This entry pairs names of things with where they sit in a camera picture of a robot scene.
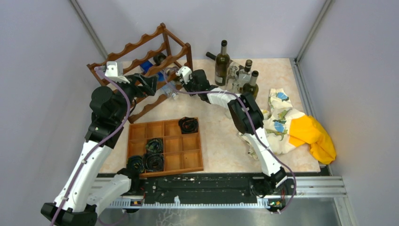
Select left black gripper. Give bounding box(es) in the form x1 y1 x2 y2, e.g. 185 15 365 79
112 72 158 122

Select dark wine bottle beige label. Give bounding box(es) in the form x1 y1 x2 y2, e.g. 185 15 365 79
153 52 179 82

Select brown wooden wine rack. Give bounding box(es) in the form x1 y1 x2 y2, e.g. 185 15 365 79
87 23 193 123

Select blue square glass bottle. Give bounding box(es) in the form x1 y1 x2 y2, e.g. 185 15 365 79
139 60 177 98

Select dark wine bottle grey label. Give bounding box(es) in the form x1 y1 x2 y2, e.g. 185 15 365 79
215 40 230 86

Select wooden compartment tray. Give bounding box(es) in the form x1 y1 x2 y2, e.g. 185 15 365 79
127 117 204 178

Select clear glass bottle front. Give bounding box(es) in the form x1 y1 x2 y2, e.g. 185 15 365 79
225 81 239 119

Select clear glass bottle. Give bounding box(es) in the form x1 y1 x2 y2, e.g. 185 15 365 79
226 66 239 90
225 81 239 119

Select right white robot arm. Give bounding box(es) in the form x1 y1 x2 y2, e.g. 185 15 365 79
176 66 287 194

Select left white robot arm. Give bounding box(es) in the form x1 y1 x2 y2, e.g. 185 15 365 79
41 73 158 226

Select clear glass bottle back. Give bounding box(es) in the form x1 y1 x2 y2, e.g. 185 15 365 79
226 66 239 90

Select lying green wine bottle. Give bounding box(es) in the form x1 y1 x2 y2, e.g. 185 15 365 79
206 51 245 73

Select dark green wine bottle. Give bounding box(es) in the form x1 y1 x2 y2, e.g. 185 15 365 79
241 70 259 99

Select rolled tie orange pattern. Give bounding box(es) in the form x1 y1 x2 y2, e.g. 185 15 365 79
178 117 199 134

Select rolled dark blue tie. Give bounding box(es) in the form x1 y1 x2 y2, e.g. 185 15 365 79
143 153 165 172

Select rolled dark green tie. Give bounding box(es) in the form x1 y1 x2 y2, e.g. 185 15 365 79
126 155 145 174

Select dinosaur print white cloth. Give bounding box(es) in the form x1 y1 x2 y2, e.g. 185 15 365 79
238 88 306 161

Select yellow cloth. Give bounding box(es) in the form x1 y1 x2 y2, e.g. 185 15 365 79
288 115 336 165

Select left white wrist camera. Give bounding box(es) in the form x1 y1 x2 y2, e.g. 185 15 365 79
96 61 130 84

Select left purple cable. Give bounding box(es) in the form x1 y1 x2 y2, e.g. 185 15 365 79
49 66 132 226

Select purple cable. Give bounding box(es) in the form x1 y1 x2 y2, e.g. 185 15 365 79
49 66 132 226
162 67 297 214

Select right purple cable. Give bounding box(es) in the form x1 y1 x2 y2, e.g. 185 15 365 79
162 67 297 214

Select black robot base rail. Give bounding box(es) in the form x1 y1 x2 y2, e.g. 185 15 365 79
109 173 347 213

